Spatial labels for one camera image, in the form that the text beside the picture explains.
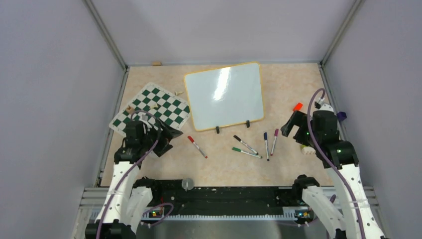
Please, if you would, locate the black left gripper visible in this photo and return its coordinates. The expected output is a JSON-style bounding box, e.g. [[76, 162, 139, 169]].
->
[[140, 118, 183, 156]]

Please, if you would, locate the red whiteboard marker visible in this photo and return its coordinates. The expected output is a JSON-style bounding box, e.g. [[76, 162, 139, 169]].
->
[[188, 136, 208, 158]]

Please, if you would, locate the yellow framed whiteboard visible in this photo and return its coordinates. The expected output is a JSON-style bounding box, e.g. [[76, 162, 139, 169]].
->
[[184, 61, 265, 131]]

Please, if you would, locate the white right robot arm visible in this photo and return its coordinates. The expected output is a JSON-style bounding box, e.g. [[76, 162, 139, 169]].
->
[[281, 104, 386, 239]]

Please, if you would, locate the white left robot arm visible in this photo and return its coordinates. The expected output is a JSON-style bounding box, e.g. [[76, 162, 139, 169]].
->
[[85, 119, 183, 239]]

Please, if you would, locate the purple whiteboard marker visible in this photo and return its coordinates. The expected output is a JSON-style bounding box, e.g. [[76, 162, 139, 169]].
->
[[270, 128, 279, 156]]

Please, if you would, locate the blue whiteboard marker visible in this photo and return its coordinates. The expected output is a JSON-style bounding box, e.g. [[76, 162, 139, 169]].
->
[[263, 132, 270, 161]]

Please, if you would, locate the black whiteboard marker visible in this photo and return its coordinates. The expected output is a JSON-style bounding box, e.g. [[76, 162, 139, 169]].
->
[[233, 135, 259, 155]]

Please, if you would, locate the green whiteboard marker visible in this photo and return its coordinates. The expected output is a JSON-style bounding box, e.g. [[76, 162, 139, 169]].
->
[[232, 147, 262, 158]]

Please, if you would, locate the green white toy brick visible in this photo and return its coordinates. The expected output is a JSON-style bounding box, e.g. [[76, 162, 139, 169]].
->
[[300, 145, 316, 155]]

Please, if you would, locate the orange red block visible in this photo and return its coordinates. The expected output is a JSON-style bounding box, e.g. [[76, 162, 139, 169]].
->
[[293, 103, 303, 111]]

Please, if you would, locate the green white chessboard mat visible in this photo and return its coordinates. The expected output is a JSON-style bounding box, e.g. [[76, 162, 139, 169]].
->
[[108, 82, 191, 137]]

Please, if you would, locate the purple block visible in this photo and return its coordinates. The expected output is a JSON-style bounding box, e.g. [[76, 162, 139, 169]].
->
[[336, 112, 347, 122]]

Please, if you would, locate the grey round knob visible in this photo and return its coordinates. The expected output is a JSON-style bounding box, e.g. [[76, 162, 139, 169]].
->
[[182, 178, 195, 191]]

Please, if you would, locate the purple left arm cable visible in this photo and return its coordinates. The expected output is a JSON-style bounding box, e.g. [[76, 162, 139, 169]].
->
[[96, 110, 174, 239]]

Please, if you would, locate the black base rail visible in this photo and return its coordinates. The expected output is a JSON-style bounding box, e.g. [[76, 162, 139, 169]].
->
[[133, 178, 314, 220]]

